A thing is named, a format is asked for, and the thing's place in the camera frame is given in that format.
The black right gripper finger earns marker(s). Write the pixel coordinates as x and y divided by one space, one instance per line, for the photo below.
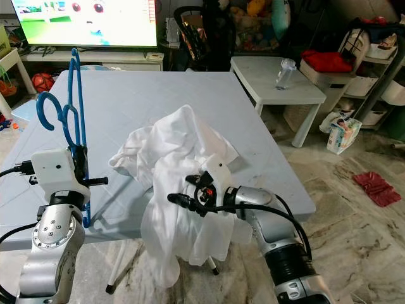
180 200
195 181

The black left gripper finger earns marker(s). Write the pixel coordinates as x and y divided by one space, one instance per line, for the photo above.
79 157

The white shirt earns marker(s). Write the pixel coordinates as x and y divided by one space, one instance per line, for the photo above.
177 145

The blue plastic hanger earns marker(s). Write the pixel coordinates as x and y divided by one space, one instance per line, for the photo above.
41 109

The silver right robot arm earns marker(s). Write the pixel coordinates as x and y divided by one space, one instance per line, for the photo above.
266 218

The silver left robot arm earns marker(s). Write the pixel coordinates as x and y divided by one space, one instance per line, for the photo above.
54 244

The light blue plastic box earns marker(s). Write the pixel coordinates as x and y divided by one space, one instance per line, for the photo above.
20 114

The grey folding table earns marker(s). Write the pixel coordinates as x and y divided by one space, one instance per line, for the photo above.
139 101

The red ball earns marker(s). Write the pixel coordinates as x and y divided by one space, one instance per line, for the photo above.
43 82

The white television stand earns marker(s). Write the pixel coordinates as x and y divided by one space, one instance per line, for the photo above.
120 58

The white toy table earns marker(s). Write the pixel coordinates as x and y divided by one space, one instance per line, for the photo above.
9 60

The white side table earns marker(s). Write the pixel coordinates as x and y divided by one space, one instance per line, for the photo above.
253 76

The flat screen television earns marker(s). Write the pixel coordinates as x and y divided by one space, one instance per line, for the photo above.
88 31

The clear water bottle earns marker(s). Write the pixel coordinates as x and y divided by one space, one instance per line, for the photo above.
286 75

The white diaper pack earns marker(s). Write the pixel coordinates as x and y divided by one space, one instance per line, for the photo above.
343 135

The black stroller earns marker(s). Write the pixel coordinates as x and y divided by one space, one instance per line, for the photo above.
205 38

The white storage bin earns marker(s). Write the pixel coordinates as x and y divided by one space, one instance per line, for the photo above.
316 77

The red floor cloth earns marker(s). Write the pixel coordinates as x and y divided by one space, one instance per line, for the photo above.
378 189

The red folded cloth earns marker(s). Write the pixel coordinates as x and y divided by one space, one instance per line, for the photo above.
326 61

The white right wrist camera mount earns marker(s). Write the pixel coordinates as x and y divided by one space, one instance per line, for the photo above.
218 170

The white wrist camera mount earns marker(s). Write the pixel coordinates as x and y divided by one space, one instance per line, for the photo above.
218 170
54 170

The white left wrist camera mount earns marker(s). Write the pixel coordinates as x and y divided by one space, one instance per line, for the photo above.
54 170

